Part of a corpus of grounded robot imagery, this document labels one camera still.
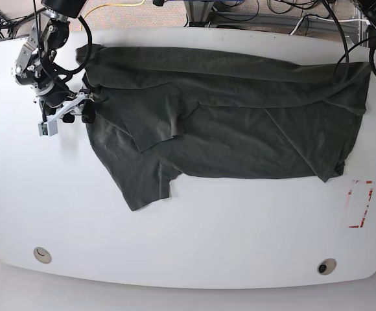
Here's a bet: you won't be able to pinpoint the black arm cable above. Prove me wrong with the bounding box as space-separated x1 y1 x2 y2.
320 0 376 88
45 14 93 85

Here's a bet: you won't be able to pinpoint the table grommet hole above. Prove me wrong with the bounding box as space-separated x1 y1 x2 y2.
317 259 337 275
33 247 52 264

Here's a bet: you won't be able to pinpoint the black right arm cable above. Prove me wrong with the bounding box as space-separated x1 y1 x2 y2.
45 14 93 85

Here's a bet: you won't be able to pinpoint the dark grey T-shirt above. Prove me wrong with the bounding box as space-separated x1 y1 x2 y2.
76 45 370 211

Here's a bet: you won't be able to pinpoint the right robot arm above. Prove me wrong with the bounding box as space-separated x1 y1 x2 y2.
13 1 95 126

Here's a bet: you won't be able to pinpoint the red tape rectangle marking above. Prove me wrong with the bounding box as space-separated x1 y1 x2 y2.
344 180 374 229

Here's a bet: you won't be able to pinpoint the aluminium frame base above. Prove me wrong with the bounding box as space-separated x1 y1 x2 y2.
183 1 368 37

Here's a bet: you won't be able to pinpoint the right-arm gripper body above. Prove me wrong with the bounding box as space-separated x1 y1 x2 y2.
38 88 93 122

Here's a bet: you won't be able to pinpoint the yellow cable on floor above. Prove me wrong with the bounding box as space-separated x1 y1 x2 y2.
84 0 146 20

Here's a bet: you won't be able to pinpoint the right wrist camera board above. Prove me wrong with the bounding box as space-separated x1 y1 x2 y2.
38 121 58 137

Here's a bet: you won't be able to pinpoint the right table grommet hole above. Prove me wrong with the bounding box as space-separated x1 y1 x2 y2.
317 259 337 275

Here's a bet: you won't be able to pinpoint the left table grommet hole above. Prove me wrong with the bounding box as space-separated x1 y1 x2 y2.
33 247 52 264

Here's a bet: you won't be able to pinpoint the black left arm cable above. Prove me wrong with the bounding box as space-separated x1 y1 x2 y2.
320 0 376 88

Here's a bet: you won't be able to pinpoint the black tripod legs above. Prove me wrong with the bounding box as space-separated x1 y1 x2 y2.
0 10 35 41

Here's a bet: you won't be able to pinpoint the white power strip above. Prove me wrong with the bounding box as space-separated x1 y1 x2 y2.
364 10 376 27

